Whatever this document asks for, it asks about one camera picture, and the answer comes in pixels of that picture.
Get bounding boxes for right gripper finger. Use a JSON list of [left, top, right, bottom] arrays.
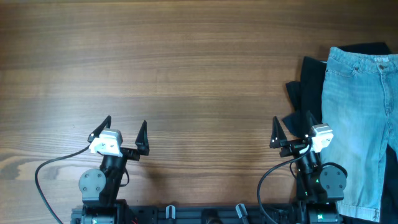
[[305, 111, 319, 137], [269, 116, 287, 149]]

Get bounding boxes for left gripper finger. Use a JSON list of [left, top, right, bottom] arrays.
[[135, 120, 150, 156], [87, 115, 111, 143]]

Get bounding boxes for light blue denim shorts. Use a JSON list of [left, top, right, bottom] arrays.
[[320, 47, 397, 223]]

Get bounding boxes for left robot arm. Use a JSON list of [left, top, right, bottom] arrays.
[[70, 116, 150, 224]]

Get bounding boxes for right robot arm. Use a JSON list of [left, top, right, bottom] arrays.
[[270, 112, 348, 223]]

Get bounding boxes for left white rail clip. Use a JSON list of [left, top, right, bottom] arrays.
[[165, 205, 176, 220]]

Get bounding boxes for white rail clip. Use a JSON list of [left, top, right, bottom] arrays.
[[165, 205, 176, 220], [235, 203, 249, 224]]

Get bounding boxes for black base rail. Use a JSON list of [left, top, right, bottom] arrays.
[[70, 203, 343, 224]]

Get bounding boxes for right white rail clip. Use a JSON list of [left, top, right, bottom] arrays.
[[235, 203, 249, 224]]

